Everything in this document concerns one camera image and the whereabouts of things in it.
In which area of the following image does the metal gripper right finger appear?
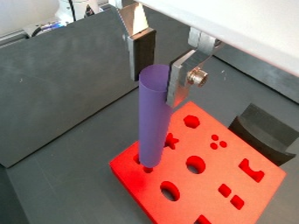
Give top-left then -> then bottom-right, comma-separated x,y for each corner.
166,28 -> 225,108

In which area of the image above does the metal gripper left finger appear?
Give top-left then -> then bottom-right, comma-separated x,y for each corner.
117,2 -> 157,81

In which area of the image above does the purple cylinder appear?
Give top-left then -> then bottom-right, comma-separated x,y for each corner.
139,65 -> 173,168

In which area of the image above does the dark grey panel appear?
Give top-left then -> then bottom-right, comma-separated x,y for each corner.
0,10 -> 137,167

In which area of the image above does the black curved block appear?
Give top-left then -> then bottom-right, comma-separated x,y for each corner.
229,104 -> 299,166

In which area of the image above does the red shape sorting board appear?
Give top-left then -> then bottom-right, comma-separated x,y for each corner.
110,102 -> 286,224

